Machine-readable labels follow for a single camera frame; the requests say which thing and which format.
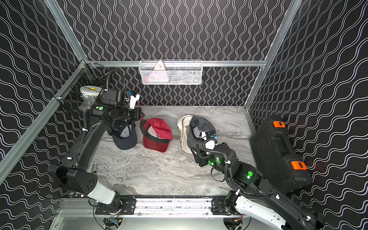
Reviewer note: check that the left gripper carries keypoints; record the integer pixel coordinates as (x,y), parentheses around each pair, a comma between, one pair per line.
(122,124)

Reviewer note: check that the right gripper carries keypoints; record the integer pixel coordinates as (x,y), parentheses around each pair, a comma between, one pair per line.
(201,157)

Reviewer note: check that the navy baseball cap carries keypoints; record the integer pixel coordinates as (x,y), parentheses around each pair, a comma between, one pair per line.
(124,134)

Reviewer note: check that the red baseball cap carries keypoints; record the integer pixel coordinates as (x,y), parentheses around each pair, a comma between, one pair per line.
(157,135)

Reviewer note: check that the cream baseball cap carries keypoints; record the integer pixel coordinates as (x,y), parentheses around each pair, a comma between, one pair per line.
(182,125)

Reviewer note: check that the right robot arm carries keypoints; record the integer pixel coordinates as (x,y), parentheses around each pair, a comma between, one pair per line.
(251,194)

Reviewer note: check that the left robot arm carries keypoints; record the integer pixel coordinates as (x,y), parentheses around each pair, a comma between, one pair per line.
(71,173)

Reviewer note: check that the pink triangular card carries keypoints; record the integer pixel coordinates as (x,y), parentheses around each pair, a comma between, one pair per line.
(159,74)

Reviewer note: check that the white object in black basket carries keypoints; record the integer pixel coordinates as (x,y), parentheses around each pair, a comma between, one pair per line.
(89,94)

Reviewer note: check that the black orange tool case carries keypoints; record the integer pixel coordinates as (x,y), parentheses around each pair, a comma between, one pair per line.
(276,158)

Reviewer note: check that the white wire basket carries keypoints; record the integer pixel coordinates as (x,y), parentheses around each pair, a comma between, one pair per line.
(180,72)

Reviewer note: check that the black wire basket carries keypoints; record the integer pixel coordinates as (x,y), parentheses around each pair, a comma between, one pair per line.
(89,75)

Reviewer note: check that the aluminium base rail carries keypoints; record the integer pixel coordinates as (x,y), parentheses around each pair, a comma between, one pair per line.
(199,207)

